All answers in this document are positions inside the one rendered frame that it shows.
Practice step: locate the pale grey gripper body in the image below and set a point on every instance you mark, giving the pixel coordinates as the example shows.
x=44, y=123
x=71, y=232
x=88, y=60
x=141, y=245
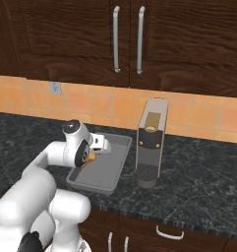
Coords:
x=106, y=145

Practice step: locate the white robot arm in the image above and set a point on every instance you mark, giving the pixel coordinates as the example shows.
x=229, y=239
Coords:
x=25, y=203

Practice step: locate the orange chicken drumstick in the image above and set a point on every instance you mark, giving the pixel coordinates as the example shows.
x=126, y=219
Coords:
x=91, y=157

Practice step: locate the grey rectangular tray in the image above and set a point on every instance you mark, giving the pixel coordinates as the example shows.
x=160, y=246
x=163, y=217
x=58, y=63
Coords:
x=105, y=170

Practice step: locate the grey coffee machine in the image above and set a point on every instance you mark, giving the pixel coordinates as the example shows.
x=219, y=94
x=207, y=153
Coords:
x=149, y=147

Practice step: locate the dark wood base cupboard door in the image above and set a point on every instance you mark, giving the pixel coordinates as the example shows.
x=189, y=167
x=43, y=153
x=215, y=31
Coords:
x=100, y=226
x=138, y=241

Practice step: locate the dark wood drawer front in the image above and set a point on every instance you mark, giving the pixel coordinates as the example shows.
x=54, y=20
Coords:
x=202, y=239

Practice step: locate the grey wall socket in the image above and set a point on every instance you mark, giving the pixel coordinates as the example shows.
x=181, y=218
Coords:
x=55, y=88

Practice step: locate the dark wood wall cupboard door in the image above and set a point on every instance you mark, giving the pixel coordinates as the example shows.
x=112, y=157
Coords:
x=192, y=42
x=64, y=36

